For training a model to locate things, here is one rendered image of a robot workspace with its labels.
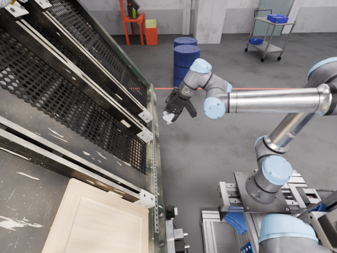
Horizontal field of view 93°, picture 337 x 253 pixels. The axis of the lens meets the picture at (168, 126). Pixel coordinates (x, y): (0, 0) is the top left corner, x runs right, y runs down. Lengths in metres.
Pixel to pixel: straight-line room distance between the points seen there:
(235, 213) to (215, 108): 0.70
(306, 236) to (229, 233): 1.48
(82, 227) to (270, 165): 0.81
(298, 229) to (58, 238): 0.65
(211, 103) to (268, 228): 0.37
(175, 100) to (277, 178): 0.56
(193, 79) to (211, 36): 6.29
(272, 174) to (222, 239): 1.05
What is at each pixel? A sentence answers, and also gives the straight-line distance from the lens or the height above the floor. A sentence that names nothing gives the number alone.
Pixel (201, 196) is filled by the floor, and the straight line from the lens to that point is 2.09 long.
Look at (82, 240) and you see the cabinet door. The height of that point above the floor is 1.20.
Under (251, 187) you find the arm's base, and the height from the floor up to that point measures 1.09.
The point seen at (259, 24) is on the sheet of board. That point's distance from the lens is 8.51.
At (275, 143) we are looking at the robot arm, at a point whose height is 1.30.
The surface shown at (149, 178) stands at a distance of 1.15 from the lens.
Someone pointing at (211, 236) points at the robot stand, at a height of 0.21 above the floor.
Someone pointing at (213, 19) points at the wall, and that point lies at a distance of 6.85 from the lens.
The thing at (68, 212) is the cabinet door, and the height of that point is 1.27.
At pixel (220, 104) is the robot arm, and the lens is 0.57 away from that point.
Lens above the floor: 1.89
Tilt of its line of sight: 43 degrees down
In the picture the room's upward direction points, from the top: 2 degrees counter-clockwise
